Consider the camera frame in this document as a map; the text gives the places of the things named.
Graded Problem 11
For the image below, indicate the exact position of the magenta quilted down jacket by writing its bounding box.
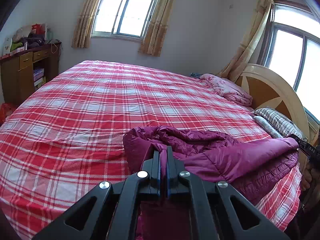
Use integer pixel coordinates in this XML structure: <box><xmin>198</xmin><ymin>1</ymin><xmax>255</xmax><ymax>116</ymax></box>
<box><xmin>123</xmin><ymin>126</ymin><xmax>302</xmax><ymax>230</ymax></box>

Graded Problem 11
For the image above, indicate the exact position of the person's right hand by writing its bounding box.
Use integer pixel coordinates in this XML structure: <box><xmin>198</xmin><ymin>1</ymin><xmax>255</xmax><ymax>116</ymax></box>
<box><xmin>300</xmin><ymin>163</ymin><xmax>312</xmax><ymax>191</ymax></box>

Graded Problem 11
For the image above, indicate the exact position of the striped grey pillow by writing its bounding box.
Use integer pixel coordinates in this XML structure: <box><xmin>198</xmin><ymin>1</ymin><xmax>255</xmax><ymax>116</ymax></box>
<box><xmin>251</xmin><ymin>107</ymin><xmax>308</xmax><ymax>140</ymax></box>

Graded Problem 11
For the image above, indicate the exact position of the grey patterned pillow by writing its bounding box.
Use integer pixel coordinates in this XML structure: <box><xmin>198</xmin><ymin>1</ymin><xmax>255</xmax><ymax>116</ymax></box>
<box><xmin>253</xmin><ymin>115</ymin><xmax>283</xmax><ymax>139</ymax></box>

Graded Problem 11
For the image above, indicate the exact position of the wooden sunburst headboard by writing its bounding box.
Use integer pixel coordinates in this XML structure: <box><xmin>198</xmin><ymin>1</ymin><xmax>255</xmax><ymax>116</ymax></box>
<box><xmin>235</xmin><ymin>64</ymin><xmax>319</xmax><ymax>146</ymax></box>

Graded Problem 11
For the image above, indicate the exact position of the red plaid bed cover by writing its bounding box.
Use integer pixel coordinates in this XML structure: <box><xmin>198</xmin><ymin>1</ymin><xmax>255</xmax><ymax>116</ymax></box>
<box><xmin>0</xmin><ymin>60</ymin><xmax>303</xmax><ymax>240</ymax></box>

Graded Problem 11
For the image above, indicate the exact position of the pink floral folded blanket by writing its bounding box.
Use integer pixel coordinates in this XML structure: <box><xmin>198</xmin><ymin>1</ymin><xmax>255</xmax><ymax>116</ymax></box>
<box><xmin>200</xmin><ymin>74</ymin><xmax>253</xmax><ymax>107</ymax></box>

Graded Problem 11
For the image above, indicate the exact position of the side window by headboard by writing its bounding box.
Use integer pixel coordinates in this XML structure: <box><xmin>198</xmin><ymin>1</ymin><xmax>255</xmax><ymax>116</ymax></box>
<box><xmin>260</xmin><ymin>0</ymin><xmax>319</xmax><ymax>121</ymax></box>

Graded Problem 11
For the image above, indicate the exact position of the beige curtain by headboard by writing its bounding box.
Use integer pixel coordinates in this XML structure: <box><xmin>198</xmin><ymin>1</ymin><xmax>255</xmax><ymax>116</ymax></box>
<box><xmin>218</xmin><ymin>0</ymin><xmax>274</xmax><ymax>82</ymax></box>

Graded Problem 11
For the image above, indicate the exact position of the brown wooden desk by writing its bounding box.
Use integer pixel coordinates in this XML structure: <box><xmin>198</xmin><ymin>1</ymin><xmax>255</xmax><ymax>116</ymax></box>
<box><xmin>1</xmin><ymin>41</ymin><xmax>62</xmax><ymax>106</ymax></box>

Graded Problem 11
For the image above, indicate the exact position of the left beige curtain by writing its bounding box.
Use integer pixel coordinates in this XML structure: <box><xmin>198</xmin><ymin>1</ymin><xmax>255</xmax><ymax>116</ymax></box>
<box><xmin>72</xmin><ymin>0</ymin><xmax>100</xmax><ymax>48</ymax></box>

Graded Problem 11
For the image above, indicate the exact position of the right beige curtain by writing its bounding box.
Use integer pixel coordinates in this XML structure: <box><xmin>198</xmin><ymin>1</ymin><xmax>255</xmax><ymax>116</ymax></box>
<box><xmin>139</xmin><ymin>0</ymin><xmax>174</xmax><ymax>57</ymax></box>

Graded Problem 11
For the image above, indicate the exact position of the clutter pile on desk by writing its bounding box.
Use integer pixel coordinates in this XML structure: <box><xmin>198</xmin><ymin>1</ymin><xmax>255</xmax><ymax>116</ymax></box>
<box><xmin>1</xmin><ymin>23</ymin><xmax>59</xmax><ymax>56</ymax></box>

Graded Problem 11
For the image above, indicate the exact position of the far window with frame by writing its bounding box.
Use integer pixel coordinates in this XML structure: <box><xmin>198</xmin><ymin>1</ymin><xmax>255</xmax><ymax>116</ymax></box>
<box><xmin>92</xmin><ymin>0</ymin><xmax>158</xmax><ymax>41</ymax></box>

